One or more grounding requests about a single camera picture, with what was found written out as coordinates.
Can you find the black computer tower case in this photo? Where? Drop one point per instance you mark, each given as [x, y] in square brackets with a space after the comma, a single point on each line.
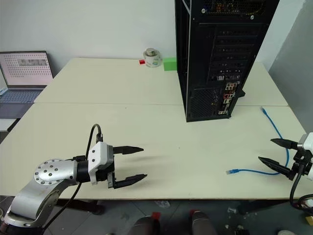
[207, 61]

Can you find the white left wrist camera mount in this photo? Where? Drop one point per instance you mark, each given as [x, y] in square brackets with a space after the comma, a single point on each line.
[99, 154]

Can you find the white tape roll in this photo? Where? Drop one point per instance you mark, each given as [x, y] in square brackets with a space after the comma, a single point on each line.
[154, 62]

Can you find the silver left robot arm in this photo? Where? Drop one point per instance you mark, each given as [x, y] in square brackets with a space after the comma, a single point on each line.
[52, 172]

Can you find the green block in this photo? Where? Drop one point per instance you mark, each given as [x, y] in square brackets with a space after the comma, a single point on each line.
[170, 64]

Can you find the small red block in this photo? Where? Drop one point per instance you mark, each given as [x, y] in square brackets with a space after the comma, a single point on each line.
[141, 62]

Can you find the grey open laptop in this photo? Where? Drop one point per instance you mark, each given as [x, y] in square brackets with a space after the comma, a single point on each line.
[25, 68]

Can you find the dark rounded shape with red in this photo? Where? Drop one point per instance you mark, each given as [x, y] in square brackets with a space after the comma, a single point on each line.
[201, 224]
[144, 225]

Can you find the round metal weight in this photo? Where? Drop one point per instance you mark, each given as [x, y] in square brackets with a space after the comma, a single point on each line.
[151, 52]

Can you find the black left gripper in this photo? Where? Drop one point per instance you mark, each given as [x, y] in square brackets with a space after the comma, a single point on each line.
[110, 177]

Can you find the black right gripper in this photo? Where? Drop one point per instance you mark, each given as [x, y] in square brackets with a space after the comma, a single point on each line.
[300, 166]

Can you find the grey partition panel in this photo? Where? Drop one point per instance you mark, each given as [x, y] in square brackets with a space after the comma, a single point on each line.
[293, 61]

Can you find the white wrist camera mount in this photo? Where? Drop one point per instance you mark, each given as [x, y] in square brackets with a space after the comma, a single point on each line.
[99, 154]
[308, 143]

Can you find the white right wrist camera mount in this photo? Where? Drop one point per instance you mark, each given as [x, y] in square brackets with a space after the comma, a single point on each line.
[308, 143]

